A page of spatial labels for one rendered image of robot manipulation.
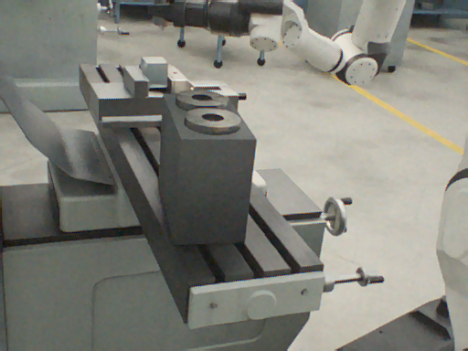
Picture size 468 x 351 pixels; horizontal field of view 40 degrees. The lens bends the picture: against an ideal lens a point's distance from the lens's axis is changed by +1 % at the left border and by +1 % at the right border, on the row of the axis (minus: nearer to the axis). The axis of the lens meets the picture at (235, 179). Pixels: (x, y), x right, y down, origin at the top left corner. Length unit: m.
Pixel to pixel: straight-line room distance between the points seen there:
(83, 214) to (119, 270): 0.17
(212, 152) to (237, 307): 0.24
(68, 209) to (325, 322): 1.38
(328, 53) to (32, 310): 0.90
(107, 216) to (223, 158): 0.53
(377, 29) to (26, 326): 1.05
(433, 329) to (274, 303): 0.68
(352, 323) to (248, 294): 1.61
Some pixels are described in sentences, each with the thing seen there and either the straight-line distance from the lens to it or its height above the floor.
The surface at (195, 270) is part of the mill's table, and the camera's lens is 0.98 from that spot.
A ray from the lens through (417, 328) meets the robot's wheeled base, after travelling 1.60.
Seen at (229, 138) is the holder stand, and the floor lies 1.15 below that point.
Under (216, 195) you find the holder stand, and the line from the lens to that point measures 1.00.
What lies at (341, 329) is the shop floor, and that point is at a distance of 2.53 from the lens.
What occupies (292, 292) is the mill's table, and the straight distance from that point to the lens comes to 1.02.
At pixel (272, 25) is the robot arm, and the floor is 1.23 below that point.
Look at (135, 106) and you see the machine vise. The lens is 1.52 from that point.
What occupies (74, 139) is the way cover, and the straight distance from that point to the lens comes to 1.60.
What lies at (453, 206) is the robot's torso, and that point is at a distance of 1.21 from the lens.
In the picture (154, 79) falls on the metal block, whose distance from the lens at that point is 1.54.
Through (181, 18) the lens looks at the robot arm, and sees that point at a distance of 1.41.
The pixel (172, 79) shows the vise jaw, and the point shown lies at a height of 1.07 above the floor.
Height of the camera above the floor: 1.49
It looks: 25 degrees down
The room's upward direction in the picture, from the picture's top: 6 degrees clockwise
